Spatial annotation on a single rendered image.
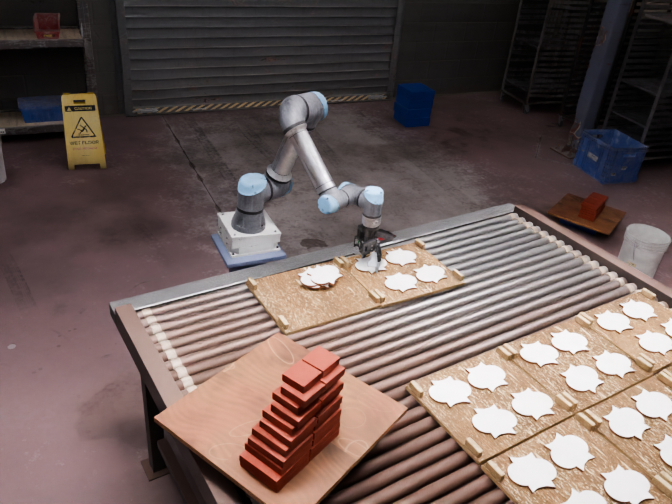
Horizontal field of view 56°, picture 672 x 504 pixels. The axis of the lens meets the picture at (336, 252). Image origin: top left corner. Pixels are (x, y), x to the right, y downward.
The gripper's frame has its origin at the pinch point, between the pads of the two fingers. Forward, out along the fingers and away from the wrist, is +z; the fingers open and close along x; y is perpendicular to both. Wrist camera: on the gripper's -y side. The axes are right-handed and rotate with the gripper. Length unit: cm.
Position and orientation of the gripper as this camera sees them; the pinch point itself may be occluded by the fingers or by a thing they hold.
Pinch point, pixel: (370, 264)
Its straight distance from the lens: 263.7
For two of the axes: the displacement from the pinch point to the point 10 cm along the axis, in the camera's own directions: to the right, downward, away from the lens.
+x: 4.9, 4.9, -7.2
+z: -0.6, 8.5, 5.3
